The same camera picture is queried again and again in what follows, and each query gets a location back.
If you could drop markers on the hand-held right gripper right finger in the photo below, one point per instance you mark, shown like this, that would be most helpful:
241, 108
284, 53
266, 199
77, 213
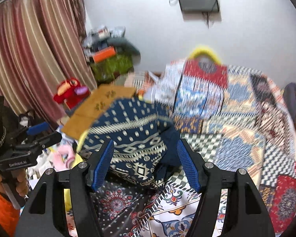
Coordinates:
187, 165

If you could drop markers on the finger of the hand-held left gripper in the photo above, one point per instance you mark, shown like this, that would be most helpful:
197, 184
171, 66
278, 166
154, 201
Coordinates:
46, 140
38, 128

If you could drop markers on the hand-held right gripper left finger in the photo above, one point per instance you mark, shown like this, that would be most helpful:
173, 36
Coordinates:
103, 163

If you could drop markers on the navy patterned hooded robe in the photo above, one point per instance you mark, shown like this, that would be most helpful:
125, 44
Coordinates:
133, 133

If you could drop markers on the person's left forearm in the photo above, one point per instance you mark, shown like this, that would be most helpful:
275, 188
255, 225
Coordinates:
2, 209

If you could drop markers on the pile of colourful clothes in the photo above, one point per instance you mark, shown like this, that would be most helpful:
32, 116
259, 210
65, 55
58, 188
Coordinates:
61, 155

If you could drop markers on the person's left hand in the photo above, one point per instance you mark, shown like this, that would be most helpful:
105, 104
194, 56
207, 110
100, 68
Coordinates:
22, 182

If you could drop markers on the red plush toy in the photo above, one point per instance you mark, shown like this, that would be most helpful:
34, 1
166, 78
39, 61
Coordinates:
69, 93

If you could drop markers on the brown cardboard piece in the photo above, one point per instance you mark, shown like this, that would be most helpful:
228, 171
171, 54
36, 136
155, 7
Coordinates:
96, 108

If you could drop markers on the patchwork bedspread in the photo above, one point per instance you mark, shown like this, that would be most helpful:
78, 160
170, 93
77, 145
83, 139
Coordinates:
236, 128

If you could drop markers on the striped pink curtain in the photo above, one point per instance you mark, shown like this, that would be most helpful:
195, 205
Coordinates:
39, 54

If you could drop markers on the orange box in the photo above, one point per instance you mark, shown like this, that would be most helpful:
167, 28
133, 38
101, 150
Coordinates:
103, 54

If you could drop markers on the pile of papers and boxes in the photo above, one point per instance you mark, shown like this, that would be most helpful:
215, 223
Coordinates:
98, 35

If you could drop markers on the grey cushion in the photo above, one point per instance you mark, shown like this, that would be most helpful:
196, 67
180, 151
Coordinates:
125, 45

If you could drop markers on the grey backpack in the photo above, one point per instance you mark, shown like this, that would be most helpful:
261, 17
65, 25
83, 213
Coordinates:
291, 101

